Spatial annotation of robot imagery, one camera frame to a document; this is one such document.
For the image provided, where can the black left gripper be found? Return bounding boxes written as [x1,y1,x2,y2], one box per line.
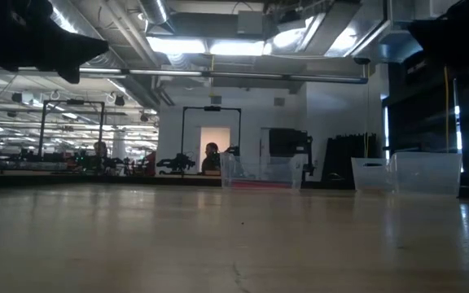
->
[0,0,109,85]

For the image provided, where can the clear plastic bin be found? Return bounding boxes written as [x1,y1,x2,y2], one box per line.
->
[219,151,307,190]

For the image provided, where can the metal ventilation hood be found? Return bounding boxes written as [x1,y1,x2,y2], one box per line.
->
[265,0,459,64]

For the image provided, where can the person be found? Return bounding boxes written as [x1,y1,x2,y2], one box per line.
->
[90,140,113,172]
[200,142,222,175]

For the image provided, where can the ceiling light panel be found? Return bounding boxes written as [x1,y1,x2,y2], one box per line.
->
[208,40,266,57]
[147,36,207,55]

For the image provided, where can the large white plastic bin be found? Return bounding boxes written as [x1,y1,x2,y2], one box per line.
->
[388,151,462,197]

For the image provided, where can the black folded panels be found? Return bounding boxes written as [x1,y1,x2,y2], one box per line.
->
[321,133,384,190]

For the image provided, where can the small white plastic bin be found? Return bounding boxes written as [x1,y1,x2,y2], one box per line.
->
[350,157,397,192]

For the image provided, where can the horizontal metal pipe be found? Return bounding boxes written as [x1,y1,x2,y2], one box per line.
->
[77,67,369,85]

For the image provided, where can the black equipment cart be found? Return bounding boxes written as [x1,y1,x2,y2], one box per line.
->
[267,128,316,180]

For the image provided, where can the grey ceiling box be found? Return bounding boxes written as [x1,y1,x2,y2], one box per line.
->
[237,11,265,36]

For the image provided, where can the black frame stand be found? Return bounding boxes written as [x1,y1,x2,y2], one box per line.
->
[180,106,243,155]
[38,99,106,160]

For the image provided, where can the round spiral ventilation duct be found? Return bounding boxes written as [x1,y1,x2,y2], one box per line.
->
[138,0,170,25]

